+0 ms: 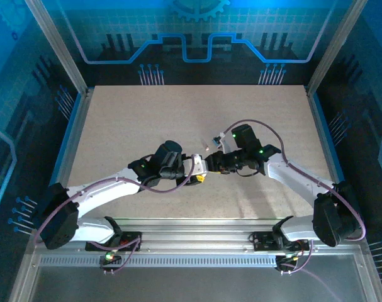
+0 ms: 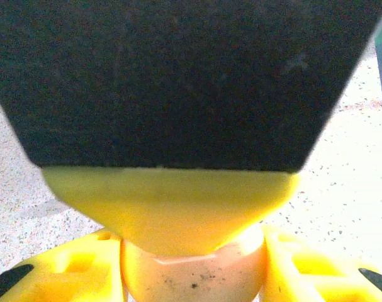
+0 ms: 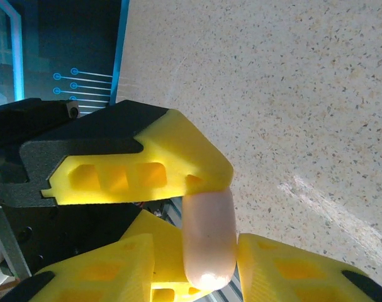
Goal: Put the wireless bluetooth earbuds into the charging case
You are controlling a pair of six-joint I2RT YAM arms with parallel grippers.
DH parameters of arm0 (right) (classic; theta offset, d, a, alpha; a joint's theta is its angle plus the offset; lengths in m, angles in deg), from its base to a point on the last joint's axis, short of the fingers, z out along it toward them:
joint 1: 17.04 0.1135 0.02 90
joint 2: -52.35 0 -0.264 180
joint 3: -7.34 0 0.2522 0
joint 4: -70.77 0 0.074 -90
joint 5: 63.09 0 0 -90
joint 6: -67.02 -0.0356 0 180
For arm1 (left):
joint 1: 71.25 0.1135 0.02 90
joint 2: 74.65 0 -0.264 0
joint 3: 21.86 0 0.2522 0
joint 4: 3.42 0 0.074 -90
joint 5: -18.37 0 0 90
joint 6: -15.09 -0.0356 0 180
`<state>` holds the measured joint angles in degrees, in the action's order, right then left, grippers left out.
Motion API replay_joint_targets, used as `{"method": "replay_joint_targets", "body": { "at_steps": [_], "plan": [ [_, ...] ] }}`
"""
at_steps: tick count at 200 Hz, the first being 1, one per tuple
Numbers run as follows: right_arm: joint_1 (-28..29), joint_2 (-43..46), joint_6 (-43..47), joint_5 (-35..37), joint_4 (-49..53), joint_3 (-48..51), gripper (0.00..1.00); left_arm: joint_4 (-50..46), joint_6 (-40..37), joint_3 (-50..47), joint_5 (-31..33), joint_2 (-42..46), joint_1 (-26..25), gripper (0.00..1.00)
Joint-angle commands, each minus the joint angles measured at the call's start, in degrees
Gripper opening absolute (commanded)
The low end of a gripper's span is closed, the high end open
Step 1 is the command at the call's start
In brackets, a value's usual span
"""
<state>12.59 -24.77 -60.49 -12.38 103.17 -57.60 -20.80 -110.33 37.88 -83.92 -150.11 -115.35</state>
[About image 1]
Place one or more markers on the blue table edge strip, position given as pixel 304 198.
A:
pixel 324 126
pixel 65 148

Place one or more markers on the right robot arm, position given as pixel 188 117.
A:
pixel 329 217

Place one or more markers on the aluminium table side rail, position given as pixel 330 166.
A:
pixel 72 148
pixel 319 126

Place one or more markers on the grey metal panel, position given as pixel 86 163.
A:
pixel 194 283

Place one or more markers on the aluminium base beam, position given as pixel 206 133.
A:
pixel 194 236

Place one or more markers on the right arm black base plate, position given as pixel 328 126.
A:
pixel 263 242

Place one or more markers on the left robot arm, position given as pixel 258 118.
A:
pixel 109 194

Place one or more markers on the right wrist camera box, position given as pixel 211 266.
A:
pixel 222 141

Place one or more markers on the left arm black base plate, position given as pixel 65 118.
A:
pixel 131 241

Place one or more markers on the aluminium frame post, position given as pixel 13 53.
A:
pixel 332 50
pixel 60 47

